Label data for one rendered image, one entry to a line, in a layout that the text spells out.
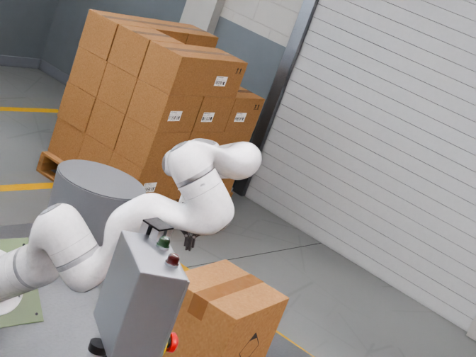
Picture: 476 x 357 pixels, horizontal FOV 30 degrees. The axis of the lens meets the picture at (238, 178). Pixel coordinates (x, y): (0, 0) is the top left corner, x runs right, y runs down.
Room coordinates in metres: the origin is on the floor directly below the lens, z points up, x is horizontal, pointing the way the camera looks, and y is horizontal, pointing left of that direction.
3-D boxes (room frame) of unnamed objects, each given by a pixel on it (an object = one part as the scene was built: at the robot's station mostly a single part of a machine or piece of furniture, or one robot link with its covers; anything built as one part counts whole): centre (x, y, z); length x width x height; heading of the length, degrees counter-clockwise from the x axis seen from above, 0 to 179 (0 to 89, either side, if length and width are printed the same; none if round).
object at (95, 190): (4.19, 0.63, 0.31); 0.46 x 0.46 x 0.62
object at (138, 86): (5.92, 0.65, 0.57); 1.20 x 0.83 x 1.14; 149
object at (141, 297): (1.52, 0.09, 1.38); 0.17 x 0.10 x 0.19; 25
